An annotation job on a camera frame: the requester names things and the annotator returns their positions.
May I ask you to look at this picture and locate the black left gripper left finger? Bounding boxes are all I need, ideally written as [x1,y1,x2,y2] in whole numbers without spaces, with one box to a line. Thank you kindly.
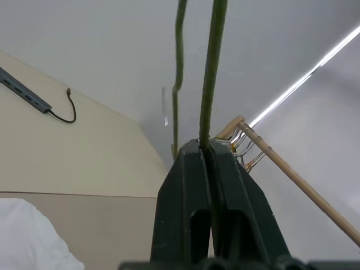
[150,138,215,261]

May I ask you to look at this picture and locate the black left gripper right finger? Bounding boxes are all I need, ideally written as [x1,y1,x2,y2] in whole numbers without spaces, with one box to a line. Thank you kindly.
[201,139,291,259]

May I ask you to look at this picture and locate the green wire hanger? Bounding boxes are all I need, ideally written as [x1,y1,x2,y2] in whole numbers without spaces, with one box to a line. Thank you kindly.
[170,0,228,158]

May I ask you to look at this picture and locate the white shorts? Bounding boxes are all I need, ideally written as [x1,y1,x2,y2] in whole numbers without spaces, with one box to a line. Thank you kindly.
[0,197,86,270]

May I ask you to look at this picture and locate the bamboo clothes rack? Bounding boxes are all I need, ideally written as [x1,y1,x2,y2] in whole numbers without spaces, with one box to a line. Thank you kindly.
[215,115,360,250]

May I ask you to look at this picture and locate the ceiling light strip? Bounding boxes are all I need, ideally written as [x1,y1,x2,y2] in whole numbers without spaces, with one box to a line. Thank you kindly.
[248,24,360,128]

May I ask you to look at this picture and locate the gray USB hub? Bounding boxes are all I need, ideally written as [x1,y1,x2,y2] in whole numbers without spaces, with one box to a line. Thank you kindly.
[0,66,53,115]

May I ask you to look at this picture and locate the silver wire hanger hook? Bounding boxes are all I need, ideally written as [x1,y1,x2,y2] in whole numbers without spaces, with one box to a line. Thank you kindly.
[237,149,267,173]
[224,127,255,151]

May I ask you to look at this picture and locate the black USB hub cable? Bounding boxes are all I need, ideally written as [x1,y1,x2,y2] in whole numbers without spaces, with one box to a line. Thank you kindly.
[48,88,77,124]

